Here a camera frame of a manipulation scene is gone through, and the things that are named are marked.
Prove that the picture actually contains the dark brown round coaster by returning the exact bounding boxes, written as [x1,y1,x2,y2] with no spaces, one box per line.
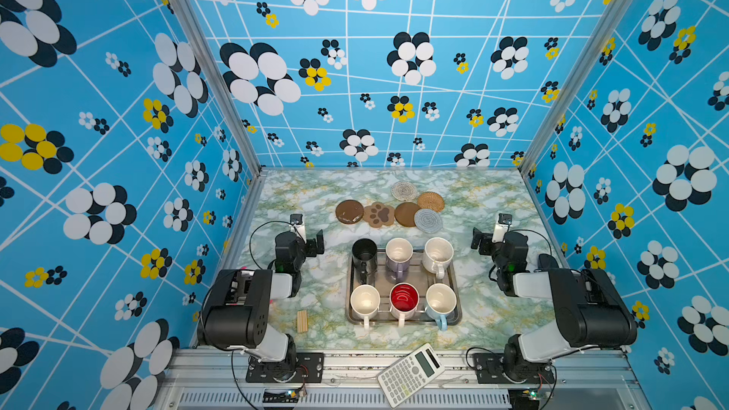
[335,199,364,225]

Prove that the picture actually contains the cream mug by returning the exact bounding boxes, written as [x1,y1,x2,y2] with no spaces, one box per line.
[421,237,454,280]
[349,285,381,330]

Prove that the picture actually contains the grey woven round coaster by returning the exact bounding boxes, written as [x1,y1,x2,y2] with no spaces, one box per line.
[414,208,443,233]

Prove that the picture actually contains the tan wicker round coaster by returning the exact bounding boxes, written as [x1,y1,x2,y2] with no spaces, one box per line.
[417,192,445,213]

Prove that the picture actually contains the brown wooden round coaster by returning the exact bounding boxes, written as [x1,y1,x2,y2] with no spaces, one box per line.
[394,201,421,228]

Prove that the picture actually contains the multicolour woven round coaster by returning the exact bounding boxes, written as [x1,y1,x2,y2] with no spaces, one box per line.
[390,180,419,202]

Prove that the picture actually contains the cork paw print coaster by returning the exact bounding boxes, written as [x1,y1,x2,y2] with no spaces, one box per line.
[363,202,395,229]

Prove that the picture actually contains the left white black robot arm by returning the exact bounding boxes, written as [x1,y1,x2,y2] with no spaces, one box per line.
[197,231,325,383]

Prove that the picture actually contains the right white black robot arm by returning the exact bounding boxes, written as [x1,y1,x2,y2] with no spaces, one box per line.
[471,228,638,383]

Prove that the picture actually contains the black computer mouse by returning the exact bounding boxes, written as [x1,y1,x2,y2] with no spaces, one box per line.
[537,254,560,271]

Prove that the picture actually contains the small wooden block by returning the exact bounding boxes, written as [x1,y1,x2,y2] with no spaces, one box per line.
[296,311,309,333]

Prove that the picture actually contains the black metal cup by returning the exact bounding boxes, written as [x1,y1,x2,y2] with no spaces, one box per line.
[351,238,378,285]

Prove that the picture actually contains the lavender ceramic mug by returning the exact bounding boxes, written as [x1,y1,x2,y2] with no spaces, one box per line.
[385,238,414,283]

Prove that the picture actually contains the metal serving tray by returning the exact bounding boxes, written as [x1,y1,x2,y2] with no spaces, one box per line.
[344,249,463,326]

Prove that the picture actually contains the red interior mug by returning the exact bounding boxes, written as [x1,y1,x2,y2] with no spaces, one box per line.
[389,283,420,328]

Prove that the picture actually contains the right green circuit board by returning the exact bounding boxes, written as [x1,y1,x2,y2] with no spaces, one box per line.
[509,389,551,410]

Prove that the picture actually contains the green circuit board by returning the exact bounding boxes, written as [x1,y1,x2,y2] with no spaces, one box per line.
[509,389,551,410]
[262,387,307,404]

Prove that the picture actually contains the left green circuit board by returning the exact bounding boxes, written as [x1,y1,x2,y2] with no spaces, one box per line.
[262,387,307,404]

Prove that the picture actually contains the white scientific calculator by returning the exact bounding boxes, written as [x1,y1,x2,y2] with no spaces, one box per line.
[377,344,445,408]

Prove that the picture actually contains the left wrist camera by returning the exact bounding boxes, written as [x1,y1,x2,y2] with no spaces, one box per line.
[290,214,306,242]

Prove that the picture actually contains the light blue handled mug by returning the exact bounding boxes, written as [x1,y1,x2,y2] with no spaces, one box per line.
[425,283,458,331]

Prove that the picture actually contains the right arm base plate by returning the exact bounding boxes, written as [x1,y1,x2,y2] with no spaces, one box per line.
[470,352,555,385]

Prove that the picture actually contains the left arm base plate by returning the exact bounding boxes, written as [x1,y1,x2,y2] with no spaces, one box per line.
[245,352,325,385]

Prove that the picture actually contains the aluminium front frame rail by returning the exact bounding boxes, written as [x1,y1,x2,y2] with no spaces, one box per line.
[153,348,650,409]

